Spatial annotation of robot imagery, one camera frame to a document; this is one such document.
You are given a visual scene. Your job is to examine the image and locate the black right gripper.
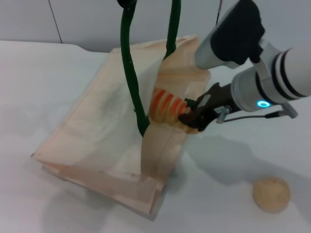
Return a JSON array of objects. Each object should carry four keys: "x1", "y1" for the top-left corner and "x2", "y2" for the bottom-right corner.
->
[{"x1": 178, "y1": 82, "x2": 234, "y2": 132}]

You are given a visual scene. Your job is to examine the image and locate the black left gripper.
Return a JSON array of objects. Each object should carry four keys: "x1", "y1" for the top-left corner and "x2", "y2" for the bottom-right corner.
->
[{"x1": 116, "y1": 0, "x2": 137, "y2": 10}]

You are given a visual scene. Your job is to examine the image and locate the orange striped bread loaf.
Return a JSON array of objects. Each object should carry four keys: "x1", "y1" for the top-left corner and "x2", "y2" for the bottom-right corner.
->
[{"x1": 148, "y1": 88, "x2": 195, "y2": 134}]

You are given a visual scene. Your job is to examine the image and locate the beige tote bag green handles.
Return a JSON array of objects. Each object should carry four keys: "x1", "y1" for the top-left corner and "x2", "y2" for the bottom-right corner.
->
[{"x1": 31, "y1": 0, "x2": 211, "y2": 222}]

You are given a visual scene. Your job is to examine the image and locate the round beige egg yolk pastry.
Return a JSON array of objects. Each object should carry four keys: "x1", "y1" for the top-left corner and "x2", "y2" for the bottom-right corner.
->
[{"x1": 252, "y1": 178, "x2": 291, "y2": 214}]

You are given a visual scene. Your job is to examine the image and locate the thin cable with silver plug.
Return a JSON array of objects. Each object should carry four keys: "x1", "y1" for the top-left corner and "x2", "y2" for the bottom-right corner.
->
[{"x1": 213, "y1": 103, "x2": 298, "y2": 124}]

